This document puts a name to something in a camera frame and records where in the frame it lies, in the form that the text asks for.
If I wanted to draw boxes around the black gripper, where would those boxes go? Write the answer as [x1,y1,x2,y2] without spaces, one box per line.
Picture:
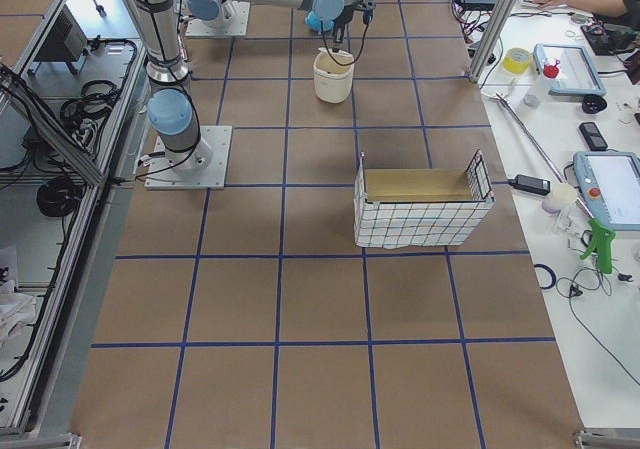
[330,4,356,53]

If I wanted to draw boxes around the white trash can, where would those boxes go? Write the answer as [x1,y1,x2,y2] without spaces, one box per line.
[313,48,354,104]

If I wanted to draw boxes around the person forearm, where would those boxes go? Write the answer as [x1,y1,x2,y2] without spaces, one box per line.
[561,0,638,17]

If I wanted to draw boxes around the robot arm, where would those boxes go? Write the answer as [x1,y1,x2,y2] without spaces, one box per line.
[123,0,367,188]
[187,0,236,28]

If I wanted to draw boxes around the blue teddy bear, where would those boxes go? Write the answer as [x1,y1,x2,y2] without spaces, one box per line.
[304,11,334,34]

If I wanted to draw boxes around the long metal rod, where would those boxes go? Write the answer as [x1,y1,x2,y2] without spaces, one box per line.
[492,91,596,220]

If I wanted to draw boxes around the yellow tape roll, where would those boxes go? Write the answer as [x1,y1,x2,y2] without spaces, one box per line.
[502,47,532,75]

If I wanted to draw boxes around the clear bottle red cap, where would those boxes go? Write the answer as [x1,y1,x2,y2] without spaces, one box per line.
[523,60,560,108]

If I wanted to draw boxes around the teach pendant far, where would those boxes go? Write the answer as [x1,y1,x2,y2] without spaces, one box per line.
[533,43,606,96]

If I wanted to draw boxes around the teach pendant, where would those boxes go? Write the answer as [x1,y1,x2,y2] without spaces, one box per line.
[573,151,639,232]
[533,43,606,96]

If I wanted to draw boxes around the black power adapter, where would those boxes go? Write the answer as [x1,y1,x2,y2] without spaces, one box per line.
[508,174,551,196]

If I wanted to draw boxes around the teach pendant near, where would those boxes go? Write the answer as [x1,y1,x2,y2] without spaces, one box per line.
[573,151,639,232]

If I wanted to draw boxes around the green plastic gun tool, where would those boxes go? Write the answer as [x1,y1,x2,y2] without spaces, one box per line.
[580,217,616,274]

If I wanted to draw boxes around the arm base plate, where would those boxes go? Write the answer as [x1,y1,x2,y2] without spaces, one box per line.
[186,0,250,39]
[144,125,233,190]

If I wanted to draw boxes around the aluminium frame post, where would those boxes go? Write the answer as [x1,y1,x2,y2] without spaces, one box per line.
[467,0,516,82]

